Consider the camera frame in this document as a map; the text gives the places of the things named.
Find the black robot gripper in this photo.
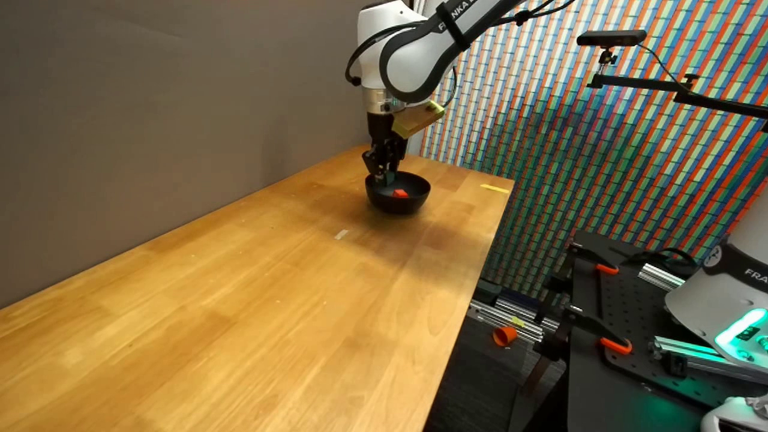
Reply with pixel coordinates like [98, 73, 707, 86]
[362, 107, 410, 180]

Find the white grey robot base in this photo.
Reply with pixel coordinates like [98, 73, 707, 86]
[664, 202, 768, 373]

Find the black bowl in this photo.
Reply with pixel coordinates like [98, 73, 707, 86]
[362, 167, 436, 216]

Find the orange clamp knob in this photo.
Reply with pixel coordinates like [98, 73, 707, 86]
[490, 322, 521, 350]

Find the colourful patterned backdrop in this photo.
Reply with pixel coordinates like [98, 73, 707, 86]
[418, 0, 768, 300]

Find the black clamp orange tip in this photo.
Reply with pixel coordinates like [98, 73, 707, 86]
[565, 239, 624, 280]

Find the black mounting plate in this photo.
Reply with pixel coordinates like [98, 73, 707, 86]
[565, 228, 768, 432]

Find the white device housing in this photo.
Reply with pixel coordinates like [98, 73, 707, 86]
[702, 392, 768, 432]

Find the tan wrist camera box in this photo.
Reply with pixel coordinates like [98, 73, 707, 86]
[390, 98, 450, 139]

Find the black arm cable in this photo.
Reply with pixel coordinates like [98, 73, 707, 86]
[343, 0, 580, 91]

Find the aluminium rail yellow label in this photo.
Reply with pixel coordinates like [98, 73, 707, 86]
[467, 298, 563, 344]

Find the black camera on boom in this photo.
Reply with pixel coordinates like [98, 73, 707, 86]
[575, 29, 650, 48]

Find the black clamp orange handle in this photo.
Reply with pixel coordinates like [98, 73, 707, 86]
[557, 305, 637, 360]

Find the short aluminium rail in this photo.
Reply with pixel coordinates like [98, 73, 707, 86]
[637, 260, 692, 293]

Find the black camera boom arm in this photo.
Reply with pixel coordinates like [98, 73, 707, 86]
[586, 46, 768, 133]

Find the aluminium rail green lit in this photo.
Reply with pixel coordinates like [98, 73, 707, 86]
[650, 334, 768, 388]

